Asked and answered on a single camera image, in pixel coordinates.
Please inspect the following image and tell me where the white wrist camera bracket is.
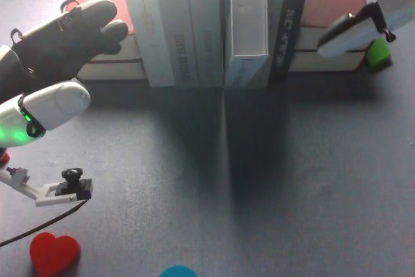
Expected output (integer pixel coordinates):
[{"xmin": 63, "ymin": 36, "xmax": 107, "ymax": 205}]
[{"xmin": 0, "ymin": 166, "xmax": 95, "ymax": 208}]

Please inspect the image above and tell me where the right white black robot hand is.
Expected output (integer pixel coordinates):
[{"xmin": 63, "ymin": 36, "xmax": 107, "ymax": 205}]
[{"xmin": 316, "ymin": 0, "xmax": 415, "ymax": 60}]

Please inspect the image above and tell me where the blue round block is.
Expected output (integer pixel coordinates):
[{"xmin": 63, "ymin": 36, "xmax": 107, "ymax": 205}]
[{"xmin": 160, "ymin": 264, "xmax": 198, "ymax": 277}]

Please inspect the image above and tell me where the white book with orange text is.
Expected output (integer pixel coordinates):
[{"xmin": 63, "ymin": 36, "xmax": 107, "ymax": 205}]
[{"xmin": 115, "ymin": 0, "xmax": 178, "ymax": 88}]

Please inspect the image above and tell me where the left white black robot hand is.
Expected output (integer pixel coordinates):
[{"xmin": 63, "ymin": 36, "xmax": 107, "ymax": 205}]
[{"xmin": 0, "ymin": 0, "xmax": 128, "ymax": 148}]

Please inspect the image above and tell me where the white book with dark portrait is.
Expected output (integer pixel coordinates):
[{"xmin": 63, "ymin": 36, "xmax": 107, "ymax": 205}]
[{"xmin": 222, "ymin": 0, "xmax": 270, "ymax": 89}]

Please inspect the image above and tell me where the plain grey-white book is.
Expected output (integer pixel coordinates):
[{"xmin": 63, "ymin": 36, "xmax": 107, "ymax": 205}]
[{"xmin": 185, "ymin": 0, "xmax": 225, "ymax": 89}]

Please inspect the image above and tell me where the white and black spine book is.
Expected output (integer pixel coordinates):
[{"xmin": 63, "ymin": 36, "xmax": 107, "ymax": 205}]
[{"xmin": 268, "ymin": 0, "xmax": 313, "ymax": 85}]

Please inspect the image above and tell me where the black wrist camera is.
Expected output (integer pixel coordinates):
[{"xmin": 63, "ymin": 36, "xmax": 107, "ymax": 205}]
[{"xmin": 54, "ymin": 167, "xmax": 95, "ymax": 200}]

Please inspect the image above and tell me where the green toy block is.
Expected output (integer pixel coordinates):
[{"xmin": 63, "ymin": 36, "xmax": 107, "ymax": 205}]
[{"xmin": 365, "ymin": 38, "xmax": 392, "ymax": 73}]

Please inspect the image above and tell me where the black camera cable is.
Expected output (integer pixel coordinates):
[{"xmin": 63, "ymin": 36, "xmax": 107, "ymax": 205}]
[{"xmin": 0, "ymin": 197, "xmax": 89, "ymax": 247}]

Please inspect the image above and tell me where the red heart block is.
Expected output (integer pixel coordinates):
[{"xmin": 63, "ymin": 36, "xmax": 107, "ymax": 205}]
[{"xmin": 29, "ymin": 232, "xmax": 82, "ymax": 277}]

